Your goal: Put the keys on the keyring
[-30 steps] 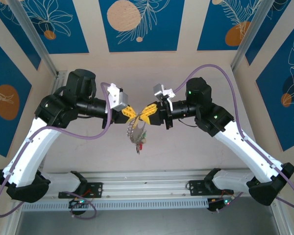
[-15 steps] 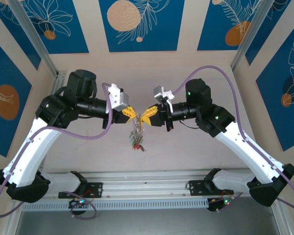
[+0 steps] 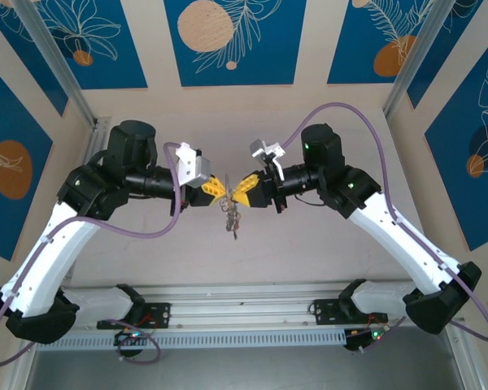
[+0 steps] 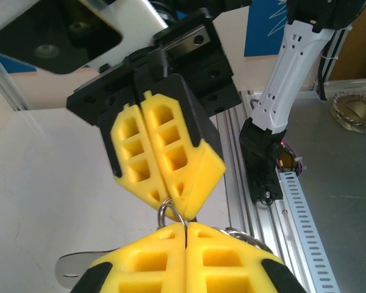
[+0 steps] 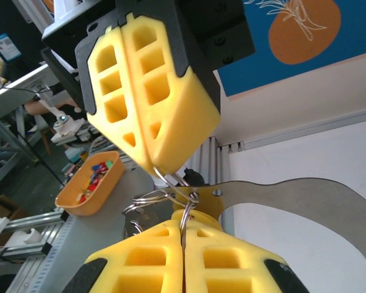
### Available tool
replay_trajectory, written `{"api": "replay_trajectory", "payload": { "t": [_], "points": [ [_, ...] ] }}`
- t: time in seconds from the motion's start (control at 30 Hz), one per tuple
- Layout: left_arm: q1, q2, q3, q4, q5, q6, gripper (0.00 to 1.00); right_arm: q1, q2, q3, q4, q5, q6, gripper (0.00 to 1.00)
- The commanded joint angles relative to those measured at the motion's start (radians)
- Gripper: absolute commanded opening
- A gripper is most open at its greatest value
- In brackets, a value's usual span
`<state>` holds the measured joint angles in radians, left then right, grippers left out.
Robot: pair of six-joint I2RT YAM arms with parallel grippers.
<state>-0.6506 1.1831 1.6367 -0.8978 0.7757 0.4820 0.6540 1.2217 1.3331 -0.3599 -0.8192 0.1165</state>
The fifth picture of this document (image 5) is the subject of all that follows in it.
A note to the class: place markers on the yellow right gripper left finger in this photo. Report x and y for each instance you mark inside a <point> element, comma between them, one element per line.
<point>116,268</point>

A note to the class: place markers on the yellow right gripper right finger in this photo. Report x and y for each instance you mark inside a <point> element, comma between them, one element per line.
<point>247,268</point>

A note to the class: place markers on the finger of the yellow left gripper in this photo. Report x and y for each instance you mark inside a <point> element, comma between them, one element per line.
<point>131,134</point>
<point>183,122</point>

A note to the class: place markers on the silver keyring bunch with keys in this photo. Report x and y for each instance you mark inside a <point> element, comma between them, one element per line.
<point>149,199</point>

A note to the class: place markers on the steel key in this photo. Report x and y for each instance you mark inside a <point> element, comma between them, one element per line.
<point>308,195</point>

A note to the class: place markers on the grey side table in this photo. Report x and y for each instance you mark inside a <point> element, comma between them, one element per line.
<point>109,238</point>

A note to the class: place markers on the blue poster orange oval flower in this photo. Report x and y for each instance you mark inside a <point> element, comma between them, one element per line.
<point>262,61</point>

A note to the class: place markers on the white device with blue light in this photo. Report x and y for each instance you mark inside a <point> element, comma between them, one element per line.
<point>64,125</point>

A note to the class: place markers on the orange plastic tray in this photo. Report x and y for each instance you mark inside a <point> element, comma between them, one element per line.
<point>91,201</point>

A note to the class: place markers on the brown cardboard box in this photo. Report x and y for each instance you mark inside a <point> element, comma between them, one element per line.
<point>0,210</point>

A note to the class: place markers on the blue information sign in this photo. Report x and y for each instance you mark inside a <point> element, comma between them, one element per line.
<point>4,49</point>

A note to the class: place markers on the aluminium frame post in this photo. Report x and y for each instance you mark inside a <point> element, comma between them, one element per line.
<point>215,164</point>

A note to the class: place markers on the aluminium extrusion rail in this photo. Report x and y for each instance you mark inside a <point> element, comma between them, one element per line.
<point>18,251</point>

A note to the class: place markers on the aluminium workbench frame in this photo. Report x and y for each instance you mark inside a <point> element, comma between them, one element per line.
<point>18,88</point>

